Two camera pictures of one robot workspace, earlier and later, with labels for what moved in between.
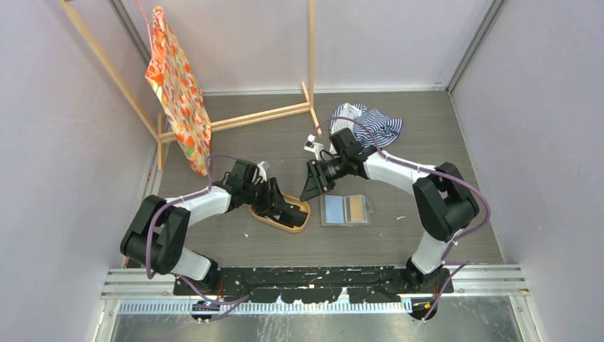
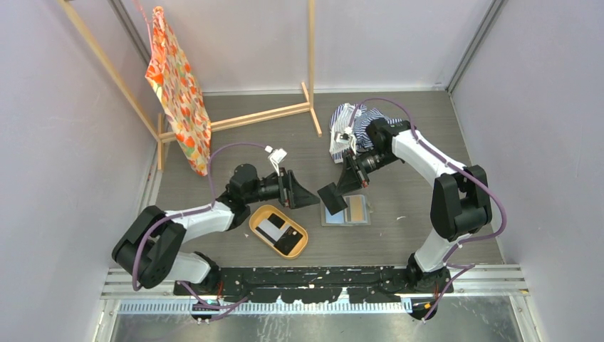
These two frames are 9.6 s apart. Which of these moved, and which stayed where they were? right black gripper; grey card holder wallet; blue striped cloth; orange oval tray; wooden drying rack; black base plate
Moved: right black gripper; orange oval tray
Stayed: blue striped cloth; wooden drying rack; grey card holder wallet; black base plate
